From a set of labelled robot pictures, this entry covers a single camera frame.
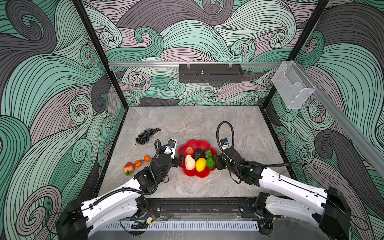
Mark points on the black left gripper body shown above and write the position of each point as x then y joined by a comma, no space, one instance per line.
175,161

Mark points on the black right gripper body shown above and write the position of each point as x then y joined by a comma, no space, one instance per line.
221,164

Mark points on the green lime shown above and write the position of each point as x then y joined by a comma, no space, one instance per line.
210,163

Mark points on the beige garlic bulb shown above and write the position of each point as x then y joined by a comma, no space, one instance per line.
190,163

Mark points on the red apple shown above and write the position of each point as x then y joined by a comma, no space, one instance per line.
188,151

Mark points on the large yellow lemon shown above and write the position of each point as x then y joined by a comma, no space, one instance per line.
200,164

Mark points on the dark avocado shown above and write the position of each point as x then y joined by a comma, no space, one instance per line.
198,153

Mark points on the red flower-shaped fruit bowl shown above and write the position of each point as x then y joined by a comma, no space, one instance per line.
197,144

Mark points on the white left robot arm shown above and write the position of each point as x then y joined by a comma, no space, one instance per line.
79,221

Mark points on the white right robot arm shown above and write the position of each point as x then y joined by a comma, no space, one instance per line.
325,208

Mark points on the small orange tangerine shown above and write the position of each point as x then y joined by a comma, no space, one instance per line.
138,163
147,159

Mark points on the black grape bunch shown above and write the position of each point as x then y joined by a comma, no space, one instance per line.
146,135

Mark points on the red peach with leaf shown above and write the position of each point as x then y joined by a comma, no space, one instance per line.
129,169

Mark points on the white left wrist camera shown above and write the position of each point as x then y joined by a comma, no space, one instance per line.
171,148

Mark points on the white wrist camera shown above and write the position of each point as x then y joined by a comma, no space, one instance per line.
224,144
171,148

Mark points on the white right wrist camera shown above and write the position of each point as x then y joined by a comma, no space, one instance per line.
224,144

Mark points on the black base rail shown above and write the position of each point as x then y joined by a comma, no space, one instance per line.
207,207

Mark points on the white slotted cable duct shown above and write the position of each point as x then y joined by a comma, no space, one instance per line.
203,226

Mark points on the black perforated wall tray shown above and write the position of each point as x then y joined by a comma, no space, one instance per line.
212,74

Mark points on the aluminium rail back wall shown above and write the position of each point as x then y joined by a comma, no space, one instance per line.
152,64

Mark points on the aluminium rail wall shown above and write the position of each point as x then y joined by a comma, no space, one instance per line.
152,64
330,95

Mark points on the clear plastic wall bin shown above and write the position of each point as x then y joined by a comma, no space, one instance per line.
293,84

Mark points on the black frame post right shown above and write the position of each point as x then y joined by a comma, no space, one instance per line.
312,21

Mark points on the black frame post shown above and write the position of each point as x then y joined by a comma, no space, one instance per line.
312,21
95,41

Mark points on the aluminium rail right wall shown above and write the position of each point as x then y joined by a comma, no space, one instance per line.
330,95

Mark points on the black frame post left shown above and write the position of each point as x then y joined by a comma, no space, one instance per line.
95,41

